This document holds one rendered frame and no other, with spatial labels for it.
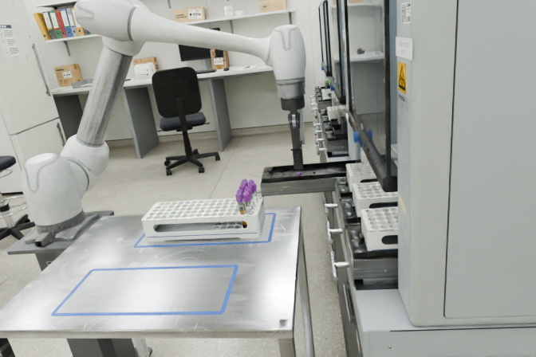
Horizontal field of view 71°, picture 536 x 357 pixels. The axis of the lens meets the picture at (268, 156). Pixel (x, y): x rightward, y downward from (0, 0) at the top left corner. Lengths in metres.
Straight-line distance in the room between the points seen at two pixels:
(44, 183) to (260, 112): 3.73
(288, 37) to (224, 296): 0.72
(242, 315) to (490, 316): 0.45
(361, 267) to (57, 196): 1.00
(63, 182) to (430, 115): 1.16
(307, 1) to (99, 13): 3.67
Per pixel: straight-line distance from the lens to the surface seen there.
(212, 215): 0.94
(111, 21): 1.23
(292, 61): 1.13
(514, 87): 0.65
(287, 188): 1.26
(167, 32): 1.20
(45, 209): 1.44
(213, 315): 0.74
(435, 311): 0.79
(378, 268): 0.87
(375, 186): 1.05
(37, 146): 4.51
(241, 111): 4.89
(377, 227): 0.86
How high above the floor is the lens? 1.29
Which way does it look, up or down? 19 degrees down
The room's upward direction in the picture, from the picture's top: 7 degrees counter-clockwise
